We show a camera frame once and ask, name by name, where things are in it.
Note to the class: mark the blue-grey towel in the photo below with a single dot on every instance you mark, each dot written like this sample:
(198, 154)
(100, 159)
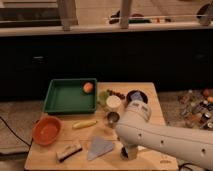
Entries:
(98, 147)

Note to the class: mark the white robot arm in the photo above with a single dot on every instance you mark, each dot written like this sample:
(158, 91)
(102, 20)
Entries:
(192, 145)

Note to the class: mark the green plastic tray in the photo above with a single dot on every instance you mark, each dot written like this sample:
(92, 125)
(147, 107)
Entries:
(66, 96)

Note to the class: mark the dark red grapes toy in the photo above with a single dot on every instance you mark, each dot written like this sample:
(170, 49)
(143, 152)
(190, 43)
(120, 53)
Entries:
(118, 94)

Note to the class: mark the green lettuce toy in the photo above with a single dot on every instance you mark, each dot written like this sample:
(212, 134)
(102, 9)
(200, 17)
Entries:
(102, 97)

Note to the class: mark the orange peach fruit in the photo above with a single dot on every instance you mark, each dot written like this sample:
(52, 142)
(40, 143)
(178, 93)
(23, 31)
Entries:
(88, 87)

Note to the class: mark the blue sponge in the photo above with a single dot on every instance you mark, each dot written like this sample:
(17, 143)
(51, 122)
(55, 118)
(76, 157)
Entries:
(136, 96)

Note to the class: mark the small metal cup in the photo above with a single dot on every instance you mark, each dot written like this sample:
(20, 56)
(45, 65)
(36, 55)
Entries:
(112, 118)

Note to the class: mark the dark brown bowl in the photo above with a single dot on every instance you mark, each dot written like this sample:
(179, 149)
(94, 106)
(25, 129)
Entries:
(144, 96)

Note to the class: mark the wooden table board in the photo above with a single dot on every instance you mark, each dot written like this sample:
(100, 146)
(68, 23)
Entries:
(44, 158)

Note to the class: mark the orange plastic bowl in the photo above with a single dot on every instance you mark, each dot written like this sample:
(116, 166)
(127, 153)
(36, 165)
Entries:
(46, 130)

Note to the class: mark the white handled dish brush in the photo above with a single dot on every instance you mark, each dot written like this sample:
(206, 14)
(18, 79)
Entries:
(124, 154)

